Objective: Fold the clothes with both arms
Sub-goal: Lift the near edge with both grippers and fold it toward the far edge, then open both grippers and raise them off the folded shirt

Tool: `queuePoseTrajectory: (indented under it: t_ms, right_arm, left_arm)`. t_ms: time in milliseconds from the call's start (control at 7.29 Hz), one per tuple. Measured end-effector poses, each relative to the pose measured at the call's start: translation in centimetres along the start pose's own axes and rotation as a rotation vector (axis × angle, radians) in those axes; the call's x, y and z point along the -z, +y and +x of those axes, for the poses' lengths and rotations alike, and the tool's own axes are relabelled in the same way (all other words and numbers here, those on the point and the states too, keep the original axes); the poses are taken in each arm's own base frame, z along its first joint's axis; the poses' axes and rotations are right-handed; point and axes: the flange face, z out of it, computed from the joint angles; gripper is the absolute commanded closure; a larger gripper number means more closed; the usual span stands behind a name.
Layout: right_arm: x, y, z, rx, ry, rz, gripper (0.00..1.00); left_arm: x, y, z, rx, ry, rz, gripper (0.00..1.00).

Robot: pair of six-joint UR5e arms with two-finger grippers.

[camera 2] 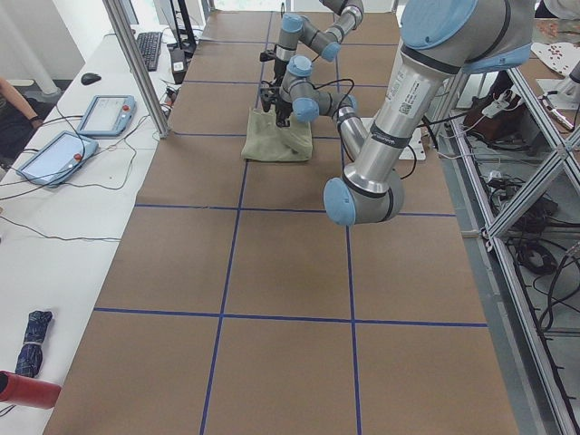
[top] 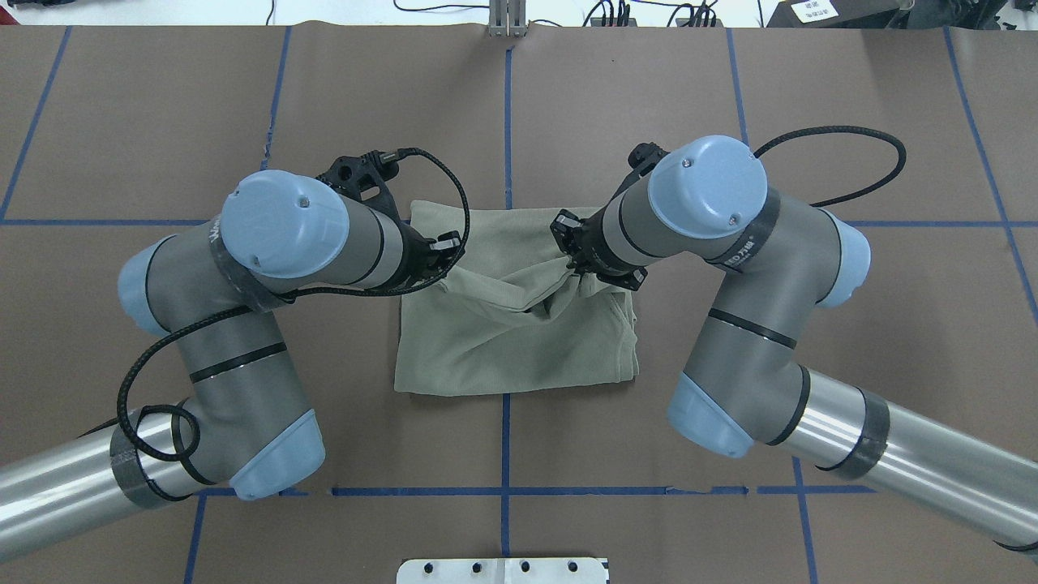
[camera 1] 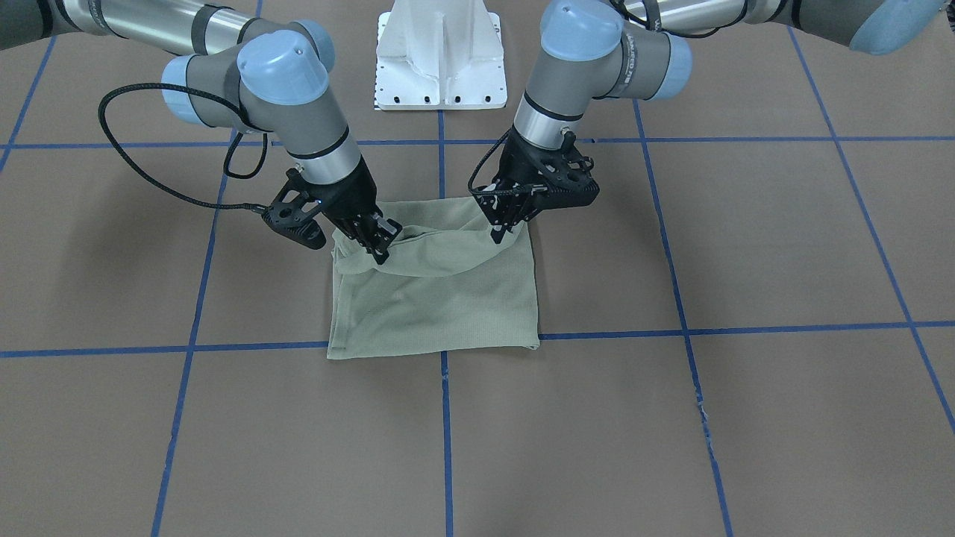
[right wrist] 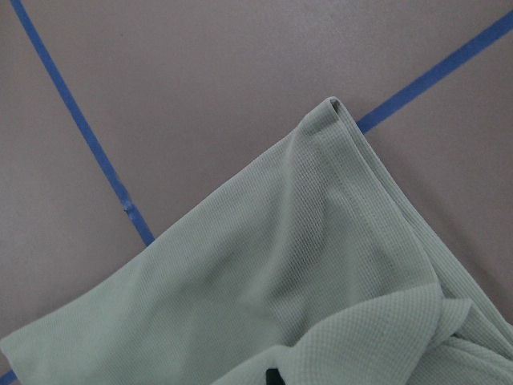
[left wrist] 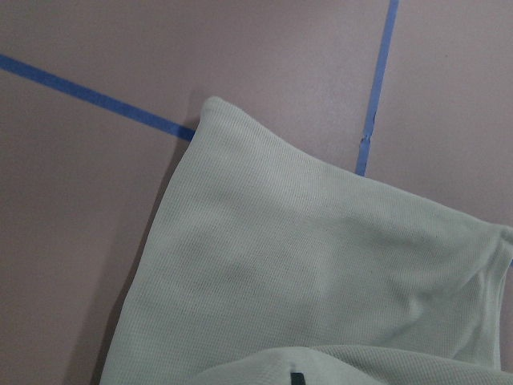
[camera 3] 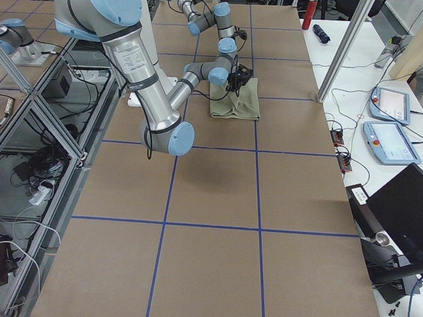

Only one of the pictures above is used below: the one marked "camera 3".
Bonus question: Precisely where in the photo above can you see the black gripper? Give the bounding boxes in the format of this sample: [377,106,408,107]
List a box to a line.
[226,64,254,93]
[232,27,247,40]

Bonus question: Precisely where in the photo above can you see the olive green long-sleeve shirt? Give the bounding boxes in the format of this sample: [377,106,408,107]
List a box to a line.
[210,78,260,120]

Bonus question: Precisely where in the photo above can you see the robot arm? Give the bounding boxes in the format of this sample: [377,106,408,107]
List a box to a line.
[177,0,248,41]
[54,1,252,156]

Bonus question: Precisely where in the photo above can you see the red water bottle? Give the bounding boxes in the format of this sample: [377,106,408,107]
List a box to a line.
[301,0,318,30]

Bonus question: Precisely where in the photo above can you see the folded dark blue umbrella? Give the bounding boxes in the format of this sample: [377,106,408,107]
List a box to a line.
[313,24,330,44]

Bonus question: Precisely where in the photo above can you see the brown paper table cover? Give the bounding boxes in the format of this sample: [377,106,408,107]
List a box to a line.
[32,5,378,316]

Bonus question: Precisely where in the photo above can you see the far blue teach pendant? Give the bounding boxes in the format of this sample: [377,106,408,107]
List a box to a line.
[369,87,410,125]

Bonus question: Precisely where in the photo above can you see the blue teach pendant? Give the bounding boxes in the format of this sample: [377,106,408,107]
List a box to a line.
[369,87,410,125]
[362,122,422,166]

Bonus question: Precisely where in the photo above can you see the near blue teach pendant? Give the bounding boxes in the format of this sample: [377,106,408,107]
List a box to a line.
[362,122,422,166]

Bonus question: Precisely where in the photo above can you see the black laptop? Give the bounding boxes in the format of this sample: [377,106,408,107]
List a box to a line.
[346,163,422,263]

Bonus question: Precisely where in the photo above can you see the white power strip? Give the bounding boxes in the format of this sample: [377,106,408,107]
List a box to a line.
[28,180,56,205]

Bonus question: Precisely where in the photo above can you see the aluminium frame post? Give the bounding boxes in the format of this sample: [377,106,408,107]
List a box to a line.
[316,0,374,103]

